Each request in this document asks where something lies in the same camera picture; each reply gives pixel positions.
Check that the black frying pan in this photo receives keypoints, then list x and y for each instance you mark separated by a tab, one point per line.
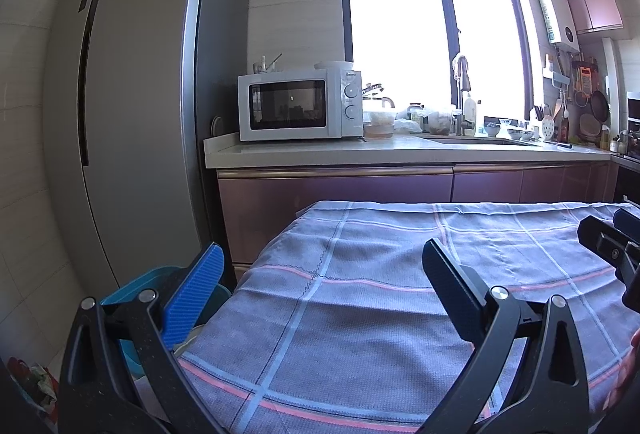
600	106

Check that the teal plastic bin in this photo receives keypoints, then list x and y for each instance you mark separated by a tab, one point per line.
127	286

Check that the glass kettle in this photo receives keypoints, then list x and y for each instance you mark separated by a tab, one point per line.
380	101

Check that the purple base cabinet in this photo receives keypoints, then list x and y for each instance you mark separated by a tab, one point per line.
350	191

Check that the clear food container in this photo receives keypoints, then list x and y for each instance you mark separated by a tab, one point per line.
440	123

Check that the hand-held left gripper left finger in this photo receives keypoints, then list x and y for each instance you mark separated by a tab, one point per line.
195	294

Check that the round grey disc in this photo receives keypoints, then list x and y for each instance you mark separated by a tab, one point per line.
217	125

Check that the white water heater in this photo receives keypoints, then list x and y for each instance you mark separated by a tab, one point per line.
555	14

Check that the plaid grey tablecloth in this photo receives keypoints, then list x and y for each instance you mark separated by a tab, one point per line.
375	314

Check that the orange cutting board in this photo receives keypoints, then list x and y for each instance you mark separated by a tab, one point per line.
585	79

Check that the kitchen window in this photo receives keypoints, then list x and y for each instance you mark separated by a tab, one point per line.
400	39

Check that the grey refrigerator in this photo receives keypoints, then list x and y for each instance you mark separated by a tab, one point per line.
140	114

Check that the white slotted spoon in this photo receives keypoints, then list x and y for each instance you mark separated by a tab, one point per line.
549	126

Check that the kitchen knife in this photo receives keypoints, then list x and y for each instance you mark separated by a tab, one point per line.
557	144

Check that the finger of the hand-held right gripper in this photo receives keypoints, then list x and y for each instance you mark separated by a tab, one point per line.
629	220
607	246

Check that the person's right hand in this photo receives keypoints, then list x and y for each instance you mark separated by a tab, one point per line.
622	384

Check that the white kitchen countertop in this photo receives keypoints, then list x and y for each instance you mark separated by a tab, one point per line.
400	153

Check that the white microwave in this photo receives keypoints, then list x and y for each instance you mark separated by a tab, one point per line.
340	129

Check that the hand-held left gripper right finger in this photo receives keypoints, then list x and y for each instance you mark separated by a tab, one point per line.
450	279

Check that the lidded food container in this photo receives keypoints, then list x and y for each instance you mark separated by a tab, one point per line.
380	126

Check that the white soap bottle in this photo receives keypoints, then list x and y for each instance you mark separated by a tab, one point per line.
470	116

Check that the glass jar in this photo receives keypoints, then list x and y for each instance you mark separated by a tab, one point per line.
415	114

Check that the kitchen faucet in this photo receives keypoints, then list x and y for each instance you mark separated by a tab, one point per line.
461	79

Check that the small white bowl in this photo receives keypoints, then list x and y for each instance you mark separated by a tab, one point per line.
492	130

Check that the small cup with sticks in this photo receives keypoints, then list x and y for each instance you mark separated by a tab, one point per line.
262	66

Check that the red snack packets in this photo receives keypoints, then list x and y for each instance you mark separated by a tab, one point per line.
35	384

